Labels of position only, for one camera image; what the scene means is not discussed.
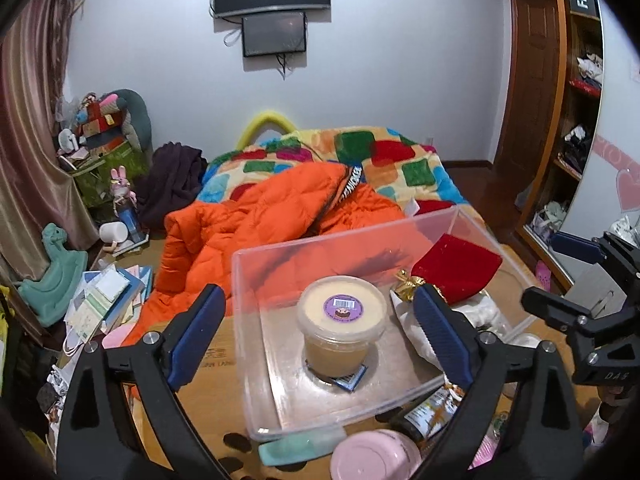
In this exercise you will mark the red velvet pouch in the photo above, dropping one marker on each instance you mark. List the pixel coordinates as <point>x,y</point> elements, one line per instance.
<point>459,269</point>

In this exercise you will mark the dark purple cloth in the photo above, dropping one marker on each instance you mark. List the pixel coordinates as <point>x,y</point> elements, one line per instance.
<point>172,183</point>

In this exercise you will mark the teal dinosaur plush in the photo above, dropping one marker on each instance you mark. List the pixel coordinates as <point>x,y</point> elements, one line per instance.
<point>49,297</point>

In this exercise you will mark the beige lidded plastic tub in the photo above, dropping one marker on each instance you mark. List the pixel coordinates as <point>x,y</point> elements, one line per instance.
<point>341,318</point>

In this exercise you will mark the small black wall monitor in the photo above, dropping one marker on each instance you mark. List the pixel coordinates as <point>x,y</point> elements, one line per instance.
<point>274,33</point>

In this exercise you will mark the pink round jar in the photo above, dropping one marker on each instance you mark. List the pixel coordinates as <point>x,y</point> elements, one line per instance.
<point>375,454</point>

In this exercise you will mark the pink bunny doll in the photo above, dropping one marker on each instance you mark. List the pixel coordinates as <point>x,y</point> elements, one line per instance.
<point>121,188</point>

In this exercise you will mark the pink striped curtain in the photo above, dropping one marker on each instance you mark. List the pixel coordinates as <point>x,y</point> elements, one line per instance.
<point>35,190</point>

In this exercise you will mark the dark green glass bottle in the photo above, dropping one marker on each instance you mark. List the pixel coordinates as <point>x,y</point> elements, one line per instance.
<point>425,417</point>

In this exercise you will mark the white mug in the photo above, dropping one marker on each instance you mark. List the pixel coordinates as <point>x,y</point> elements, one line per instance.
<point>113,233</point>

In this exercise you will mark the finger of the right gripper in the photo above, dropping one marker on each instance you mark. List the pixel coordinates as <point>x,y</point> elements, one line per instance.
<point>576,247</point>

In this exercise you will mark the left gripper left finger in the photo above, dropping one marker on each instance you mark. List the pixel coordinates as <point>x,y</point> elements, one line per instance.
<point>98,438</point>

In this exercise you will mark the wooden shelf cabinet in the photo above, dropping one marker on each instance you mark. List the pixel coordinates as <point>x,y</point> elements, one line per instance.
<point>551,116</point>

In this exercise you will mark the yellow curved pillow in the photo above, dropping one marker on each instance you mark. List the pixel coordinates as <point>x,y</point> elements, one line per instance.
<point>267,118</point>

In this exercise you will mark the stack of books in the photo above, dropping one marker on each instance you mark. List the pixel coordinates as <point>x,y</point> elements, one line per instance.
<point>104,300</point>

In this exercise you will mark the orange puffer jacket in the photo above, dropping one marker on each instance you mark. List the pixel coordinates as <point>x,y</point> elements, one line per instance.
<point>310,199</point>

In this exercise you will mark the clear plastic storage bin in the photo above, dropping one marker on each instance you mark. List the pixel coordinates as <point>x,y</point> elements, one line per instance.
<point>281,394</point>

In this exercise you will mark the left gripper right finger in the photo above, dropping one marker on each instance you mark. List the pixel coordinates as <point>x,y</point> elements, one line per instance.
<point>542,438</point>

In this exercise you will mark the colourful patchwork blanket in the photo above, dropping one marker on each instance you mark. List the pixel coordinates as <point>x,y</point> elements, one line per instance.
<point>401,169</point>

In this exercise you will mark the grey plush cushion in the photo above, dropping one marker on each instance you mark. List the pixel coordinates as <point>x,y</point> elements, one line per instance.
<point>136,124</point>

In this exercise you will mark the pink croc shoe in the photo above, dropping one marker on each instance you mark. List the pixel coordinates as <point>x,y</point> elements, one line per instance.
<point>543,275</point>

